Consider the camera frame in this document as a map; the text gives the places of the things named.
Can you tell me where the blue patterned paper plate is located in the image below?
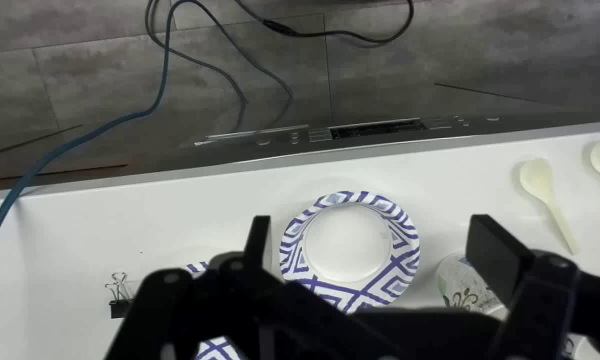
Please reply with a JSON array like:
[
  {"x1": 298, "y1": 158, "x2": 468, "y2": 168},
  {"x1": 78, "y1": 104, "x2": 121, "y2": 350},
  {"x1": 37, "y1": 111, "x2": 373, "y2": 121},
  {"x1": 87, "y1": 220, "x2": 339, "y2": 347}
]
[
  {"x1": 275, "y1": 188, "x2": 423, "y2": 317},
  {"x1": 184, "y1": 260, "x2": 244, "y2": 360}
]

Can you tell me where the thin black cable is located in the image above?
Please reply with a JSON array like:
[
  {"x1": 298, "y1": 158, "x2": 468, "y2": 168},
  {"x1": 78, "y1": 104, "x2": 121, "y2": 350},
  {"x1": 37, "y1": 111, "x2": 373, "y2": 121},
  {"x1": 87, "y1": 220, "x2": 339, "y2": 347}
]
[
  {"x1": 143, "y1": 0, "x2": 248, "y2": 133},
  {"x1": 171, "y1": 0, "x2": 295, "y2": 128}
]

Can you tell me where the white plastic spoon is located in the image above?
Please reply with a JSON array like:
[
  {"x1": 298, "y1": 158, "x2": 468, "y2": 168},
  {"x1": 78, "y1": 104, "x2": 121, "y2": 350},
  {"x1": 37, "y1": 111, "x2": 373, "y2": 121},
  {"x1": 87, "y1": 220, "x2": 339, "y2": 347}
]
[{"x1": 516, "y1": 156, "x2": 578, "y2": 257}]

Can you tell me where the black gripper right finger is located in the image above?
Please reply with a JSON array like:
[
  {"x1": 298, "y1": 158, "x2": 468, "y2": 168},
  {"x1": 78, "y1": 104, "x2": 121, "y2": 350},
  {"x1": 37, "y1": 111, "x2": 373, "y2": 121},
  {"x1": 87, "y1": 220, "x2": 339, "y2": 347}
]
[{"x1": 463, "y1": 214, "x2": 600, "y2": 360}]

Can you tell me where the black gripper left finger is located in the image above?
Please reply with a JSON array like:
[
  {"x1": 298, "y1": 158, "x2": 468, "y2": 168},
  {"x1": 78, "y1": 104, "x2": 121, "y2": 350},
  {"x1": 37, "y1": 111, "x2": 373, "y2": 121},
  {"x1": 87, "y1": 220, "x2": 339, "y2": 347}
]
[{"x1": 106, "y1": 214, "x2": 396, "y2": 360}]

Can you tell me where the black binder clip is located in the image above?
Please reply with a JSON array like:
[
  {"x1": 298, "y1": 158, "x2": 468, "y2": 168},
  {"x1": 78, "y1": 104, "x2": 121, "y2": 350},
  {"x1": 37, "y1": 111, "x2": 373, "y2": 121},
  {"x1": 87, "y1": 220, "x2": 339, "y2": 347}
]
[{"x1": 102, "y1": 270, "x2": 135, "y2": 320}]

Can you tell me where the black cable with connector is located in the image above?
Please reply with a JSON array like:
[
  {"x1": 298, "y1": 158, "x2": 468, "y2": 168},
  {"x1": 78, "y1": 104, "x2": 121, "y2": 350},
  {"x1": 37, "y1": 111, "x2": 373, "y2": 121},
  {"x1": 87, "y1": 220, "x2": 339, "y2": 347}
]
[{"x1": 233, "y1": 0, "x2": 416, "y2": 48}]

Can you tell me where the blue cable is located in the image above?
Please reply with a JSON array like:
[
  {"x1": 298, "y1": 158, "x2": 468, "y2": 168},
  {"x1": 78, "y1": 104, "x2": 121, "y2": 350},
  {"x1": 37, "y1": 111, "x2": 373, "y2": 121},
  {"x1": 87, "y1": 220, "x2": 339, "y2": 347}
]
[{"x1": 0, "y1": 0, "x2": 175, "y2": 272}]

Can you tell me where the black appliance control panel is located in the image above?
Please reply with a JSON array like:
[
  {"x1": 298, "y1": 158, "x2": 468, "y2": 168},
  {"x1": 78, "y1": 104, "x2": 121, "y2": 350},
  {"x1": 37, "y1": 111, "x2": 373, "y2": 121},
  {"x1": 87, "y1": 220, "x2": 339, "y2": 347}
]
[{"x1": 127, "y1": 113, "x2": 600, "y2": 176}]

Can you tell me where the floral patterned paper cup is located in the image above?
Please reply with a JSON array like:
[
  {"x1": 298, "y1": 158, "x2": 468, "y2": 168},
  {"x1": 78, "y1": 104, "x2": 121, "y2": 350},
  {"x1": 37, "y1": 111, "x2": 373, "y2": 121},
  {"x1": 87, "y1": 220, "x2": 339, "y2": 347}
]
[{"x1": 433, "y1": 257, "x2": 507, "y2": 317}]

